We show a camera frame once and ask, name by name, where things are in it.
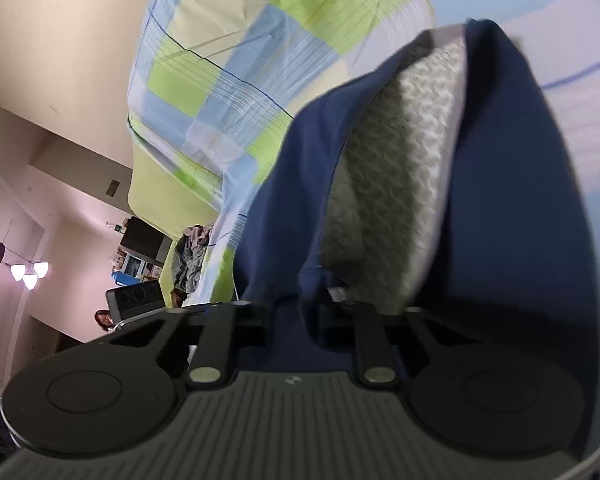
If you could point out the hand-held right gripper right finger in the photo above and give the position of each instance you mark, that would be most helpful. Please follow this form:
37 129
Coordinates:
360 320

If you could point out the light blue microwave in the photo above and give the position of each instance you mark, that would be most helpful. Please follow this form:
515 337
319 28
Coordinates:
136 266

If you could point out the ceiling lamp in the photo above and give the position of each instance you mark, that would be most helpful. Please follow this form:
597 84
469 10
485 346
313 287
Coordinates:
27 272

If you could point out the wall switch plate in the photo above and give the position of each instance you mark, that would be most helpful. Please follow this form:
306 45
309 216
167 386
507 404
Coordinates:
113 188

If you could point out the clear bottle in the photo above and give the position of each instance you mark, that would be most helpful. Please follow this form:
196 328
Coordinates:
111 225

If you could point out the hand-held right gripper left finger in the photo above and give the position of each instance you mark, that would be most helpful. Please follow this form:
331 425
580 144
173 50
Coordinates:
220 320

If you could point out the black fridge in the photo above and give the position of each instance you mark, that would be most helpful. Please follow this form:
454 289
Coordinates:
145 237

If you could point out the dark grey garment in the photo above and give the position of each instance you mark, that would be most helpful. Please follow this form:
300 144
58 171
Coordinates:
187 270

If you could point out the blue thermos jug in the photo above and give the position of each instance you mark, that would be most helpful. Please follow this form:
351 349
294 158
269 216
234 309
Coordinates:
122 277

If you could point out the green covered sofa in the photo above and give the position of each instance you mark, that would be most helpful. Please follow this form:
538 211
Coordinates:
165 195

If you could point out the checked blue green blanket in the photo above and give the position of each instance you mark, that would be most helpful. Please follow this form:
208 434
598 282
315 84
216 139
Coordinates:
230 60

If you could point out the navy fleece-lined garment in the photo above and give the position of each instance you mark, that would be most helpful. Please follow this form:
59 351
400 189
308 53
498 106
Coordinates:
505 210

